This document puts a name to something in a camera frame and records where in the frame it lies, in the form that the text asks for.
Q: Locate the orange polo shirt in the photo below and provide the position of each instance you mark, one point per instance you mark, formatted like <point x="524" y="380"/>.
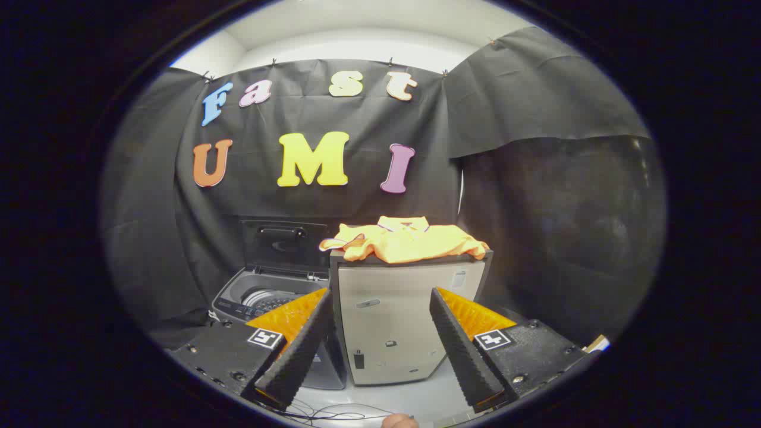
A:
<point x="404" y="242"/>

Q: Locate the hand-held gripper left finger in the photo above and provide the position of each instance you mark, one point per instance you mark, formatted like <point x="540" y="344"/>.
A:
<point x="300" y="351"/>

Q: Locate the black backdrop cloth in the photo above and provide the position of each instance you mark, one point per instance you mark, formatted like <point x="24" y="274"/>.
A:
<point x="297" y="196"/>

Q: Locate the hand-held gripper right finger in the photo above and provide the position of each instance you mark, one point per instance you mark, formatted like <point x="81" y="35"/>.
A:
<point x="461" y="351"/>

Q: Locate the beige cabinet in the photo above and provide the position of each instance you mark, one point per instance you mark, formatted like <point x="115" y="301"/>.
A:
<point x="392" y="309"/>

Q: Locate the grey washing machine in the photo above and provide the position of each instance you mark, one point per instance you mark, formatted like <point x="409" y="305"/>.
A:
<point x="261" y="297"/>

